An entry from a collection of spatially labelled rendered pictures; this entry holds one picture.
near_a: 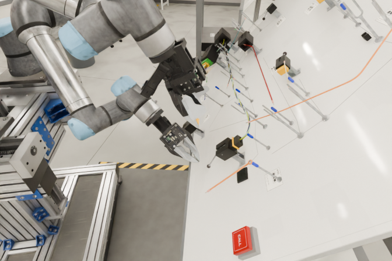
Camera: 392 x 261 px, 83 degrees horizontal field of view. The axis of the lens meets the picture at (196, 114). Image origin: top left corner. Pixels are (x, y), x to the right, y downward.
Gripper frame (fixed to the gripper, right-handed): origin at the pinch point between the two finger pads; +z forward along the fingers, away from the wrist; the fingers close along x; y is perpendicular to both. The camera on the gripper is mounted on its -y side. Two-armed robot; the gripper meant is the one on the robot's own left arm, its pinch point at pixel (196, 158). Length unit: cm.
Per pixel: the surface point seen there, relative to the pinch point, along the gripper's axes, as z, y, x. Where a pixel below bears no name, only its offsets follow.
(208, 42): -33, -69, 60
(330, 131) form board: 11.8, 28.5, 25.9
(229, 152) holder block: 4.1, 9.3, 8.3
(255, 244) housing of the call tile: 17.5, 26.0, -4.1
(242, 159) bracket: 9.3, 6.8, 10.0
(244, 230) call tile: 14.6, 23.9, -3.8
